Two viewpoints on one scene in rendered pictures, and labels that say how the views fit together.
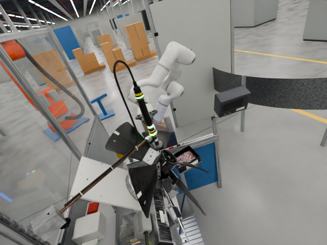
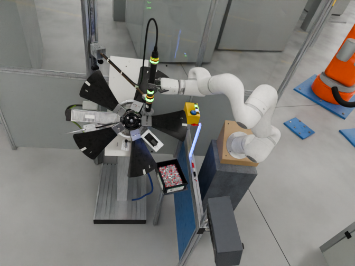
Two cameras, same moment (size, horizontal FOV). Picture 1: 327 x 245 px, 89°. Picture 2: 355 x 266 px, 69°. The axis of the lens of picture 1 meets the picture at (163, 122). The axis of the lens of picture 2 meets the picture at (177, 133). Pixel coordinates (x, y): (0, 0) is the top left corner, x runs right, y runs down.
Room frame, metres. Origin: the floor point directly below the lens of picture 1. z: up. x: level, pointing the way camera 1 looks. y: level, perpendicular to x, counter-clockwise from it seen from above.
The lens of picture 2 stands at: (0.75, -1.14, 2.29)
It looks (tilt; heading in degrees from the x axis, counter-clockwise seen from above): 44 degrees down; 78
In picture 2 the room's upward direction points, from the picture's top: 14 degrees clockwise
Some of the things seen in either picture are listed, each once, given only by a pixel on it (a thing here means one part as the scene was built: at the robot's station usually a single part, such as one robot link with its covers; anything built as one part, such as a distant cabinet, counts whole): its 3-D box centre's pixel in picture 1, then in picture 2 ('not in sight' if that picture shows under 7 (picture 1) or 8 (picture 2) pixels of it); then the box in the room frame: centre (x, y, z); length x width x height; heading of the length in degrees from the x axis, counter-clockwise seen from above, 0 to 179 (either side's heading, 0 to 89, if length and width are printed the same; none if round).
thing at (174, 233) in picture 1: (172, 229); (122, 174); (0.67, 0.18, 0.45); 0.09 x 0.04 x 0.91; 2
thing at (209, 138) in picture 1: (172, 150); (192, 170); (1.17, -0.01, 0.82); 0.90 x 0.04 x 0.08; 92
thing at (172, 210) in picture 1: (175, 213); (91, 127); (0.46, 0.08, 1.08); 0.07 x 0.04 x 0.06; 12
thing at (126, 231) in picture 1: (136, 236); not in sight; (0.57, 0.41, 0.73); 0.15 x 0.09 x 0.22; 92
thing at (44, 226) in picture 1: (47, 223); (97, 50); (0.43, 0.58, 1.35); 0.10 x 0.07 x 0.08; 127
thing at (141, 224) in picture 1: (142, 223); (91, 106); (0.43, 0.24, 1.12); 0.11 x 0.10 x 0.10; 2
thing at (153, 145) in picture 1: (154, 140); (147, 104); (0.80, 0.09, 1.31); 0.09 x 0.07 x 0.10; 127
